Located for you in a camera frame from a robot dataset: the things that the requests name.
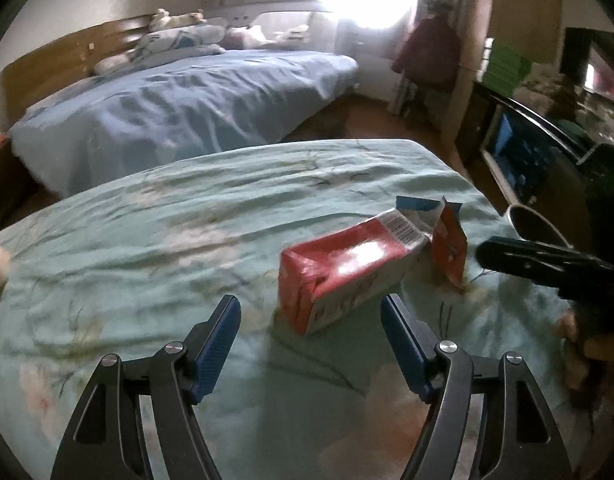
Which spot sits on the stack of green boxes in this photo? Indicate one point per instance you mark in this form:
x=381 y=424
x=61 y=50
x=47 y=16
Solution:
x=507 y=65

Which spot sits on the dark red hanging coat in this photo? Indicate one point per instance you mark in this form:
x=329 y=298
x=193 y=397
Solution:
x=429 y=55

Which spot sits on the person's right hand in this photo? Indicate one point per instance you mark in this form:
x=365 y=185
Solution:
x=602 y=360

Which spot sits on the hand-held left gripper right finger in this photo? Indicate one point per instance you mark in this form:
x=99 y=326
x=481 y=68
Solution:
x=404 y=345

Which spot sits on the red carton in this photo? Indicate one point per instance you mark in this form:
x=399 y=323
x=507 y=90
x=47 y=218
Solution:
x=337 y=270

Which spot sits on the black TV cabinet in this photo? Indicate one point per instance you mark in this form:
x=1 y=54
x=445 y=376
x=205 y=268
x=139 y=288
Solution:
x=557 y=160

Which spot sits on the black trash bin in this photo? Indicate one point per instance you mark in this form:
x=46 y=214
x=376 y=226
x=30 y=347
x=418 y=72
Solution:
x=534 y=225

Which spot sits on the white bed rail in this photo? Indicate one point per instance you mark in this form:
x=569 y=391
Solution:
x=287 y=12

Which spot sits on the white radiator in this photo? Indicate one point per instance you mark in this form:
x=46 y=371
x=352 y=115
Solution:
x=402 y=97

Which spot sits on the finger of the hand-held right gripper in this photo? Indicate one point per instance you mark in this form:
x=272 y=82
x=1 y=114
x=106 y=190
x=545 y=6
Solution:
x=537 y=262

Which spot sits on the cream plush toy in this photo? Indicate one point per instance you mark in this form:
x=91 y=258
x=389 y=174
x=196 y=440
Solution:
x=174 y=20

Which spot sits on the wooden headboard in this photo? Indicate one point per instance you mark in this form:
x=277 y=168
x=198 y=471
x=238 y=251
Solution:
x=62 y=55

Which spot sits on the pale plush toy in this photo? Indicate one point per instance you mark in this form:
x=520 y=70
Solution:
x=244 y=36

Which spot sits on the blue patterned pillow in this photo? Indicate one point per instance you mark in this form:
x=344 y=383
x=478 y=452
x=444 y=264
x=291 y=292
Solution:
x=187 y=39

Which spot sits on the green floral cloth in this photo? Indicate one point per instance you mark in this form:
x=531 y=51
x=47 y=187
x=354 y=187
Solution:
x=162 y=240

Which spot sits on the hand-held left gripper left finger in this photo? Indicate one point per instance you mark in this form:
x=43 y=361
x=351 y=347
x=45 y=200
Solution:
x=219 y=345

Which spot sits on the bed with blue duvet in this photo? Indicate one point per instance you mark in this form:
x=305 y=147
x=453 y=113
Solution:
x=187 y=105

